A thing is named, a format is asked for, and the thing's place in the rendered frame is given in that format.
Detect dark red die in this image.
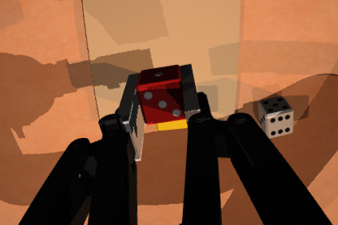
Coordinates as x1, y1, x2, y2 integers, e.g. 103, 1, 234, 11
136, 64, 186, 125

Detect yellow die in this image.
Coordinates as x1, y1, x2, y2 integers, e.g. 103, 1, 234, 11
156, 119, 188, 131

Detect white die with black pips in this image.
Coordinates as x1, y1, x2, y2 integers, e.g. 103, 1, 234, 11
258, 97, 293, 139

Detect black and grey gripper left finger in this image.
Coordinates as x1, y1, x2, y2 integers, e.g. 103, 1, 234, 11
18, 73, 145, 225

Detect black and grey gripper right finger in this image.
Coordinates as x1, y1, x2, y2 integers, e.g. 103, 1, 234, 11
180, 64, 332, 225

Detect tan flat mat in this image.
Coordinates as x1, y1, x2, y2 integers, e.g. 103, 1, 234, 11
83, 0, 241, 120

